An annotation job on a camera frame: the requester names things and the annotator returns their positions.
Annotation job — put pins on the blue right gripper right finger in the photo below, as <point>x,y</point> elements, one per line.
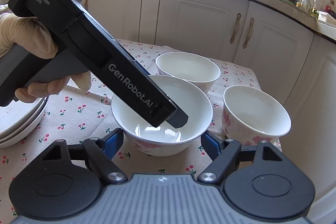
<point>212,145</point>

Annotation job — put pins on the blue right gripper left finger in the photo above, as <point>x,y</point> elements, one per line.
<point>112,142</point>

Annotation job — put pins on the white pink floral bowl front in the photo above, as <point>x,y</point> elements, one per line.
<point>191,119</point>

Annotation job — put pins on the white pink floral bowl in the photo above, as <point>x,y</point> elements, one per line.
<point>251,115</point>
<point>193,68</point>
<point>191,119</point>

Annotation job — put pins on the large white fruit plate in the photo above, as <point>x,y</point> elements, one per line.
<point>21,134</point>

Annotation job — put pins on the white kitchen cabinets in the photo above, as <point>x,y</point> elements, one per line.
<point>291,64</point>

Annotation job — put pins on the beige gloved left hand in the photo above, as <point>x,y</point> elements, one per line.
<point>35,61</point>

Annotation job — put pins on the white pink floral bowl right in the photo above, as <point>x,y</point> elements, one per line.
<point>251,115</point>

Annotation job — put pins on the white pink floral bowl left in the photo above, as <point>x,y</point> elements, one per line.
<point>193,68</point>

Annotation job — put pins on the clear oil bottle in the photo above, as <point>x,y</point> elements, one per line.
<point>306,6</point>

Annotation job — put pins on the white rectangular tray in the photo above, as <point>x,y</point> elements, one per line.
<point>326,18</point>

